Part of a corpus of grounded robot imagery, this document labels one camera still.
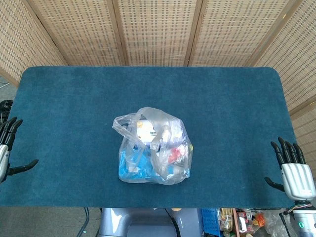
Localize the blue plastic package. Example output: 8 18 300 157
118 145 164 183

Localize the white box with blue logo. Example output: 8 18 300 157
135 120 164 146

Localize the box of red snack packs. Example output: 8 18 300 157
233 208 267 235

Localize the clear plastic bag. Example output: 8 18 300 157
112 106 194 185

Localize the black device on floor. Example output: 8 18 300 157
0 100 13 119

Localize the black cable on robot base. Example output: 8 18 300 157
164 208 180 237

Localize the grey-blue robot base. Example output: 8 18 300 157
98 207 204 237

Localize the woven bamboo folding screen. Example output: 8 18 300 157
0 0 316 173

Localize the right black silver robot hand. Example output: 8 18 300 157
264 137 316 201

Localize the blue carpet table mat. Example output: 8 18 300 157
0 66 301 208

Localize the blue plastic crate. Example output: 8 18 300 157
201 208 222 236

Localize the thin black floor cable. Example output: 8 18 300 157
77 207 90 237

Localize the crumpled clear floor bag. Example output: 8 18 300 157
263 209 293 236

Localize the yellow drink bottles pack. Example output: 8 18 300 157
219 208 235 237

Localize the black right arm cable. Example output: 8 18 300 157
278 208 296 237

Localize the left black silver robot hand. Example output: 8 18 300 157
0 117 39 183

